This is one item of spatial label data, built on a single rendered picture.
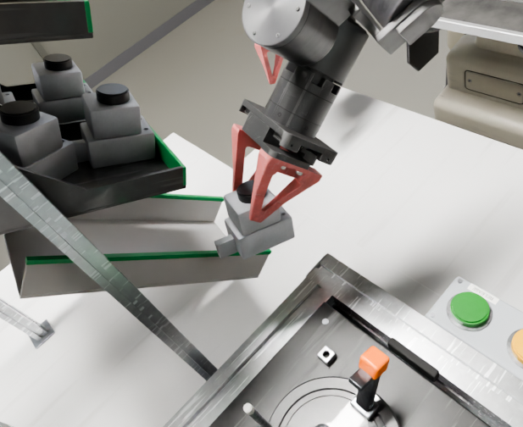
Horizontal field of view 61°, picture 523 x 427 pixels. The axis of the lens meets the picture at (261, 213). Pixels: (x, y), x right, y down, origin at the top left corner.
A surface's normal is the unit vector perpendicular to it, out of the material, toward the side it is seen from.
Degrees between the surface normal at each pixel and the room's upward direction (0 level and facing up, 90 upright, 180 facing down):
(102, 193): 90
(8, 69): 90
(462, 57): 31
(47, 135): 103
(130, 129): 88
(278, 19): 40
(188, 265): 90
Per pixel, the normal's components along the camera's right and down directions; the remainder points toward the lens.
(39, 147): 0.90, 0.33
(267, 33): -0.56, 0.01
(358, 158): -0.28, -0.61
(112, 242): 0.37, -0.84
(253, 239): 0.42, 0.49
